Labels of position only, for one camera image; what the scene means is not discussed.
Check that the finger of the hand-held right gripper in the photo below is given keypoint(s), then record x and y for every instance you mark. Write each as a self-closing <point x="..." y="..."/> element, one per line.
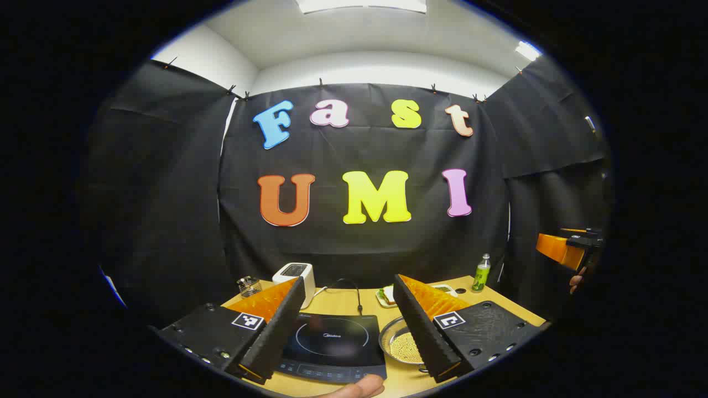
<point x="558" y="249"/>

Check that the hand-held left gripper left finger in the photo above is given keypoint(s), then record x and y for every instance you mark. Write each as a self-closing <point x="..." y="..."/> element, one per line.
<point x="279" y="331"/>

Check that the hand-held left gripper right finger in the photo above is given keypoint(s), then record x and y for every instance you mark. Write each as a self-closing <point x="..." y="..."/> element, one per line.
<point x="420" y="331"/>

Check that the black induction cooktop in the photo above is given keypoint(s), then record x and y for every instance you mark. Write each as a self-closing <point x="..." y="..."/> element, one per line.
<point x="321" y="359"/>

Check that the pile of soybeans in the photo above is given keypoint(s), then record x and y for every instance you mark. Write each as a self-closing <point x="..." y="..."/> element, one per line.
<point x="406" y="348"/>

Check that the sandwich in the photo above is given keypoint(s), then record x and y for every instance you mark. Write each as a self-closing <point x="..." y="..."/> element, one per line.
<point x="387" y="297"/>

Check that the small white plate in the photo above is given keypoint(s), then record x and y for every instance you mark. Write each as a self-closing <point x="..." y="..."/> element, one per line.
<point x="378" y="301"/>

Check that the white toaster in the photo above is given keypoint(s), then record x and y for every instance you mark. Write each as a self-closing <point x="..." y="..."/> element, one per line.
<point x="296" y="271"/>

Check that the green drink bottle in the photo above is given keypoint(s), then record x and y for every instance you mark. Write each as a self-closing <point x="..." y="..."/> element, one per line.
<point x="480" y="276"/>

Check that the black backdrop cloth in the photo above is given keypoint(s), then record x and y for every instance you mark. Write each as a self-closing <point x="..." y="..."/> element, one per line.
<point x="332" y="249"/>

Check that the thin metal pole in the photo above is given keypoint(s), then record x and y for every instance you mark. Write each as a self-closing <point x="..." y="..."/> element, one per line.
<point x="591" y="124"/>

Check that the small ceiling light panel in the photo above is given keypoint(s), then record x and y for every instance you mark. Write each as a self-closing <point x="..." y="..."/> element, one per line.
<point x="527" y="51"/>

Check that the large ceiling light panel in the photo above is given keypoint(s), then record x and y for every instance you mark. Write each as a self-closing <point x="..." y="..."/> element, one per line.
<point x="359" y="5"/>

